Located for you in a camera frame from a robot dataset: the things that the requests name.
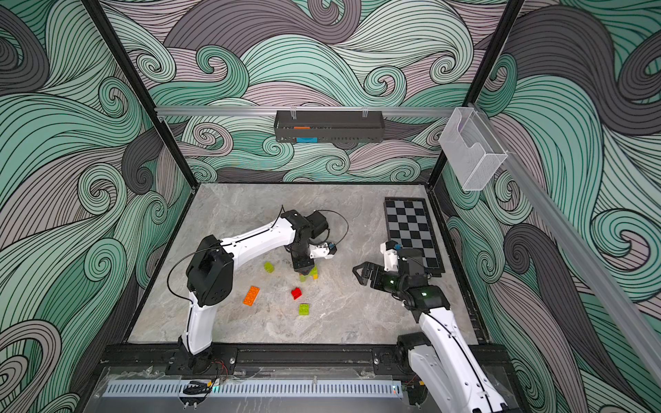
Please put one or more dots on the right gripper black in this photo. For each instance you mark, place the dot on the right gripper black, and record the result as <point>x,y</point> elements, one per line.
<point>379,281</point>

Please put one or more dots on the checkerboard mat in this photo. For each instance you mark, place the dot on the checkerboard mat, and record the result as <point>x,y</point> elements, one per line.
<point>409,224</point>

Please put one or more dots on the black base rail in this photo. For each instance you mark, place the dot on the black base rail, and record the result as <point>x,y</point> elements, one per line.
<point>240,359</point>

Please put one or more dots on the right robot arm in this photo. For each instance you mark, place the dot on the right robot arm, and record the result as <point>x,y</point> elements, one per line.
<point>438,355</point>

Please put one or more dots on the large lime 2x4 brick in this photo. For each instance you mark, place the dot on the large lime 2x4 brick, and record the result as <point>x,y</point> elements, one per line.
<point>312,275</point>

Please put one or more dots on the aluminium wall rail back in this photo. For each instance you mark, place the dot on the aluminium wall rail back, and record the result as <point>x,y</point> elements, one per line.
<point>257,111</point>

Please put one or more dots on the black wall tray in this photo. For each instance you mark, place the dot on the black wall tray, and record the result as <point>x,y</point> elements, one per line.
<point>329,127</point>

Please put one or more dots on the white slotted cable duct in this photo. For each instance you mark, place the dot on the white slotted cable duct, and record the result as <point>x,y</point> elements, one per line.
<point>314,388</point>

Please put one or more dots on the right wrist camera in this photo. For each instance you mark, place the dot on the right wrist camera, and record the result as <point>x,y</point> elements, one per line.
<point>389,251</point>

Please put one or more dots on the clear plastic wall bin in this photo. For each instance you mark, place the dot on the clear plastic wall bin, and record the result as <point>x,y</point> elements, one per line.
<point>472,148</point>

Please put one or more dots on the orange 2x4 brick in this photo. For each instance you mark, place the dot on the orange 2x4 brick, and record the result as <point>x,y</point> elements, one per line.
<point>251,296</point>

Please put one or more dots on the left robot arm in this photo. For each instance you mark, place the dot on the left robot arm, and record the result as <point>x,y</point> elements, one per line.
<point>211,270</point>

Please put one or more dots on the aluminium wall rail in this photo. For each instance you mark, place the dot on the aluminium wall rail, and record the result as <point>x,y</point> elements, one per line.
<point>643,339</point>
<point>257,111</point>

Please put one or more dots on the aluminium wall rail right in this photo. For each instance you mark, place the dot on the aluminium wall rail right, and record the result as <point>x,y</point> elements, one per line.
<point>643,339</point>

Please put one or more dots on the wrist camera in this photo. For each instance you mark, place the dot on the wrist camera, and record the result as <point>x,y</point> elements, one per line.
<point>389,251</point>
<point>324,250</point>

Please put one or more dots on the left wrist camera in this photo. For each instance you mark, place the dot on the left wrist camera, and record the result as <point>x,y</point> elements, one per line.
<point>324,250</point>

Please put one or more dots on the lime 2x2 brick front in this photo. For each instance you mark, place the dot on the lime 2x2 brick front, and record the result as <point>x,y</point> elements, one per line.
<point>304,309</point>

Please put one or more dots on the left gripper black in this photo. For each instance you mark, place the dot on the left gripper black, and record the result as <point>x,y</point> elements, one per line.
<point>303,268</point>

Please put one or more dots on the red brick left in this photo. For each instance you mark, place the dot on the red brick left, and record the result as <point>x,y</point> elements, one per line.
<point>296,293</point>

